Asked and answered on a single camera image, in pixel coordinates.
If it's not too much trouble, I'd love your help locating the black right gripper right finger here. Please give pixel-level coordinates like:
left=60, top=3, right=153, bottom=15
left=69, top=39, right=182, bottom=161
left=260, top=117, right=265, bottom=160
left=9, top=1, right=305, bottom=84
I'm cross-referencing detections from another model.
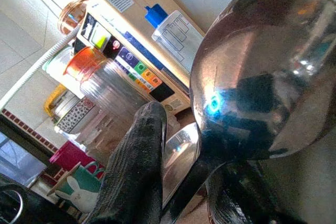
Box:
left=206, top=162, right=305, bottom=224

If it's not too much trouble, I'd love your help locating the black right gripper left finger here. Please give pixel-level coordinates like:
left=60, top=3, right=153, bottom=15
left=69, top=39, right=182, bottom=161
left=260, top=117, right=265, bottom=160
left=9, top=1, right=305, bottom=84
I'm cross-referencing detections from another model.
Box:
left=85, top=101, right=169, bottom=224

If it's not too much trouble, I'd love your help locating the steel bowl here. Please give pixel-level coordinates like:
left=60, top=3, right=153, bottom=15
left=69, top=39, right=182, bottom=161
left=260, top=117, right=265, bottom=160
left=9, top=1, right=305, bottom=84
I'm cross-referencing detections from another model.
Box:
left=162, top=122, right=202, bottom=209

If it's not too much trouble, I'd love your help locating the steel spoon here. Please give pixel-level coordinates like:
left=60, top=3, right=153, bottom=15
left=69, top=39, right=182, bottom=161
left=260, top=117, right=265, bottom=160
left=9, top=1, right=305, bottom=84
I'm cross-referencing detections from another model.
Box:
left=160, top=0, right=336, bottom=224

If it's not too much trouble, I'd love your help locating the clear jar with pink lid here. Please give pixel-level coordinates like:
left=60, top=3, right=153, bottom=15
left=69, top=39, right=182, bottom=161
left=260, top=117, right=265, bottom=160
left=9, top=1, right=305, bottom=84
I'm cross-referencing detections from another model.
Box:
left=54, top=108, right=139, bottom=164

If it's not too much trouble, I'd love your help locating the pink plastic box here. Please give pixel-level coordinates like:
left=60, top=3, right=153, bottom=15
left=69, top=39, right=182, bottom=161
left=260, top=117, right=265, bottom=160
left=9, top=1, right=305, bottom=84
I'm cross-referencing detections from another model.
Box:
left=49, top=140, right=98, bottom=176

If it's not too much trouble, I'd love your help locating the green bunny mug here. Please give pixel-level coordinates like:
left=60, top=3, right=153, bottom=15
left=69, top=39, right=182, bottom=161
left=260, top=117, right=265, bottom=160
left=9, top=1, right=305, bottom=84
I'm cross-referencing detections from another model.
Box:
left=47, top=162, right=106, bottom=216

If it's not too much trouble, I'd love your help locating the patterned bowl with green lid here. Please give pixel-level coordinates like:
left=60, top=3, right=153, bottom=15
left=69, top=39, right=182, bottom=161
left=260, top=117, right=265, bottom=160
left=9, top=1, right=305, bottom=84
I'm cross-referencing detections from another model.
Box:
left=44, top=84, right=96, bottom=135

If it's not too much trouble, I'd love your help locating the clear jar with orange lid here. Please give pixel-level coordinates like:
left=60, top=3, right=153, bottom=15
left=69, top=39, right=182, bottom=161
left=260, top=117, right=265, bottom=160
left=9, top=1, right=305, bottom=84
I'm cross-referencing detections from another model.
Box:
left=62, top=46, right=149, bottom=120

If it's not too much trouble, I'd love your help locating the black kettle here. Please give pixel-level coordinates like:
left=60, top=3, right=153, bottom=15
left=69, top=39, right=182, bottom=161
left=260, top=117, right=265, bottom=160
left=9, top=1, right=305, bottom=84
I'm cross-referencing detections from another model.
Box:
left=0, top=173, right=79, bottom=224

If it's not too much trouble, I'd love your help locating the white jar with green lid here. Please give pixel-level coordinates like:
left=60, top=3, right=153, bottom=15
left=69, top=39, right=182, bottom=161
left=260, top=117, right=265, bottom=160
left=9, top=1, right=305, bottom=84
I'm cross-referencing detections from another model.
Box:
left=41, top=45, right=79, bottom=84

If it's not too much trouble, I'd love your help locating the green soap bottle blue cap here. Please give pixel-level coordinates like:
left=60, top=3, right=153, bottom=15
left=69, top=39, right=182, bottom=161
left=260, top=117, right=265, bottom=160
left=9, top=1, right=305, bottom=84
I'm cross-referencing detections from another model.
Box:
left=143, top=3, right=206, bottom=74

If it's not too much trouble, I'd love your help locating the cream water ionizer machine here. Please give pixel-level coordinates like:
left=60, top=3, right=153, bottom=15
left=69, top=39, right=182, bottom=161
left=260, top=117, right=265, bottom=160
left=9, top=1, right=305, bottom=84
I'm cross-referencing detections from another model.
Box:
left=75, top=0, right=206, bottom=116

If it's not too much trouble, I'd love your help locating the copper coloured round lid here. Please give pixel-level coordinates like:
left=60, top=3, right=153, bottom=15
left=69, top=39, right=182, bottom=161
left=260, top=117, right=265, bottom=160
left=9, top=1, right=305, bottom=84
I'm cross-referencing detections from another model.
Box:
left=57, top=0, right=90, bottom=35

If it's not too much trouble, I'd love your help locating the white corrugated hose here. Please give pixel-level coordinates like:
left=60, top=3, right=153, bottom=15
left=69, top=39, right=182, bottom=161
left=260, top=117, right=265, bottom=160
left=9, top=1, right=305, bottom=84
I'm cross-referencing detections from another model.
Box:
left=0, top=33, right=78, bottom=111

